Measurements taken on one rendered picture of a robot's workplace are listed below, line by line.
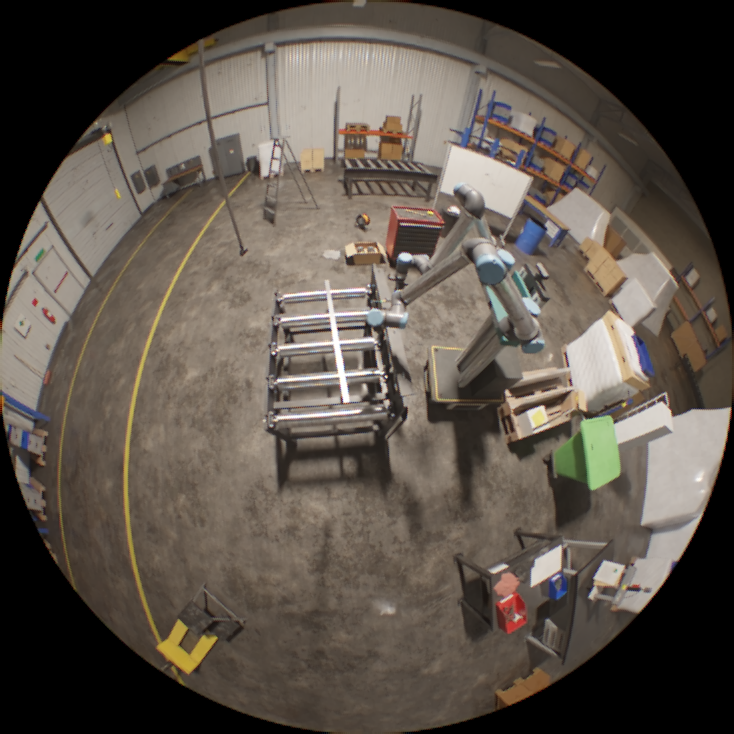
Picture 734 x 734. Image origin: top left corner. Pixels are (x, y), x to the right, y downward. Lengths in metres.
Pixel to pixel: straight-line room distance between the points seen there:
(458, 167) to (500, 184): 0.98
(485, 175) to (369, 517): 6.23
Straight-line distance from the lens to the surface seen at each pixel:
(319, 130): 11.10
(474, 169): 5.79
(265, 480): 2.67
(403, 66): 11.55
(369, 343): 1.92
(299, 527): 2.63
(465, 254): 1.11
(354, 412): 1.67
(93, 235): 10.95
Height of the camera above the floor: 2.52
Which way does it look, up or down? 63 degrees down
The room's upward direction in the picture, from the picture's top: 9 degrees clockwise
